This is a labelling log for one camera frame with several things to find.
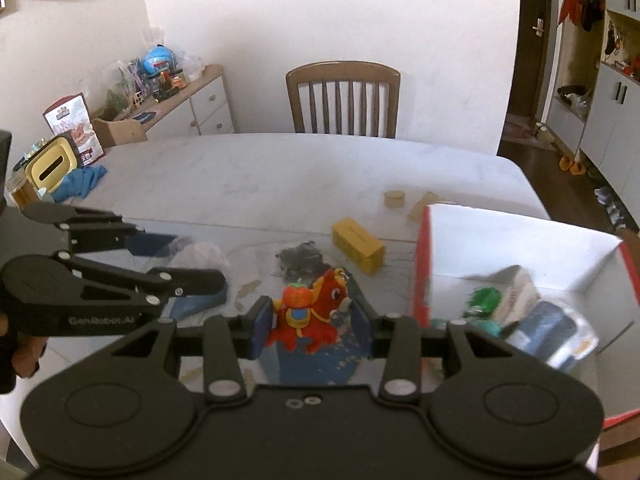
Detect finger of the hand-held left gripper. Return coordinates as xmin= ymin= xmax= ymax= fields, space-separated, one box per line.
xmin=22 ymin=202 xmax=194 ymax=262
xmin=0 ymin=252 xmax=229 ymax=320

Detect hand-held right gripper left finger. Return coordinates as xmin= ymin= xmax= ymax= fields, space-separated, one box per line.
xmin=107 ymin=296 xmax=274 ymax=402

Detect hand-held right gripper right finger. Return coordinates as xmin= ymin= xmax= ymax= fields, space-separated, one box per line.
xmin=350 ymin=296 xmax=521 ymax=402

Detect clear plastic bag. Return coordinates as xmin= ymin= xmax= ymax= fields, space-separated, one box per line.
xmin=167 ymin=241 xmax=232 ymax=287

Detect red horse toy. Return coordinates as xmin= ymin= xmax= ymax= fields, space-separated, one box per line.
xmin=265 ymin=267 xmax=354 ymax=356

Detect green printed cloth pouch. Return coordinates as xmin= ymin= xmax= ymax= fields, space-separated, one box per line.
xmin=462 ymin=265 xmax=540 ymax=337

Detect white cardboard box red rim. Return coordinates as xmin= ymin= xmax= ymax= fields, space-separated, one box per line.
xmin=412 ymin=203 xmax=640 ymax=431

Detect person's left hand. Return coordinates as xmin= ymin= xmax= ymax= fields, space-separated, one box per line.
xmin=10 ymin=337 xmax=49 ymax=380

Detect blue patterned mat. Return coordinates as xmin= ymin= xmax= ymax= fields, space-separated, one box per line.
xmin=260 ymin=345 xmax=373 ymax=387

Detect dark grey crumpled item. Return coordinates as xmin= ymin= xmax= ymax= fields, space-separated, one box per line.
xmin=274 ymin=241 xmax=327 ymax=282

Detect yellow rectangular block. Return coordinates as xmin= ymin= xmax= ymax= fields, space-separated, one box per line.
xmin=332 ymin=217 xmax=387 ymax=276

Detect blue cloth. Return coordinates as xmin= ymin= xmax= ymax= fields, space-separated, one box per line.
xmin=50 ymin=164 xmax=109 ymax=201

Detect open brown cardboard box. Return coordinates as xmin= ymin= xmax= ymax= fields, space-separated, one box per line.
xmin=90 ymin=112 xmax=159 ymax=149

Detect amber jar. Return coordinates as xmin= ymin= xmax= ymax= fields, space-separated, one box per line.
xmin=7 ymin=172 xmax=39 ymax=212

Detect pale wooden wedge block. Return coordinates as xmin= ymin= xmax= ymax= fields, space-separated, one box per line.
xmin=407 ymin=191 xmax=458 ymax=224

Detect yellow tissue box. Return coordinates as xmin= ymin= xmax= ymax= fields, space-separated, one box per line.
xmin=25 ymin=136 xmax=81 ymax=191

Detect white sideboard wooden top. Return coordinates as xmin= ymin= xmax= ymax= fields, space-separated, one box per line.
xmin=90 ymin=64 xmax=236 ymax=137

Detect colourful printed paper bag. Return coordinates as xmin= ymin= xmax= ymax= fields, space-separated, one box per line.
xmin=42 ymin=92 xmax=104 ymax=164

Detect blue toy helmet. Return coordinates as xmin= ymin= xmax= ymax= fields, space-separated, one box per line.
xmin=142 ymin=45 xmax=176 ymax=75

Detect patterned door rug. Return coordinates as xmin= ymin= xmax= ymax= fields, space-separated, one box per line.
xmin=501 ymin=116 xmax=557 ymax=152

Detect wooden slat-back chair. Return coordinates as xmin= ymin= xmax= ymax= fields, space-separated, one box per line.
xmin=286 ymin=61 xmax=402 ymax=139

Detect row of white sneakers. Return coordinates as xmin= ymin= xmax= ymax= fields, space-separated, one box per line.
xmin=593 ymin=186 xmax=626 ymax=229

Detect open wooden entry shelf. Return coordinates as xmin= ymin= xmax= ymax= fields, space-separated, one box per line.
xmin=545 ymin=0 xmax=608 ymax=157

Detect dark brown door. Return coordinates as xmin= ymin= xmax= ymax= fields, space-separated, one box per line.
xmin=517 ymin=0 xmax=566 ymax=117

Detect red hanging garment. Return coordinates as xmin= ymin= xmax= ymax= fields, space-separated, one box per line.
xmin=558 ymin=0 xmax=582 ymax=26

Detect black hanging garment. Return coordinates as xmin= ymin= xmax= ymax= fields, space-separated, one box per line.
xmin=580 ymin=0 xmax=607 ymax=32

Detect white tall cabinet black handles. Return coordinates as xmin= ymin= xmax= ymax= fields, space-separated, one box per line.
xmin=579 ymin=60 xmax=640 ymax=201

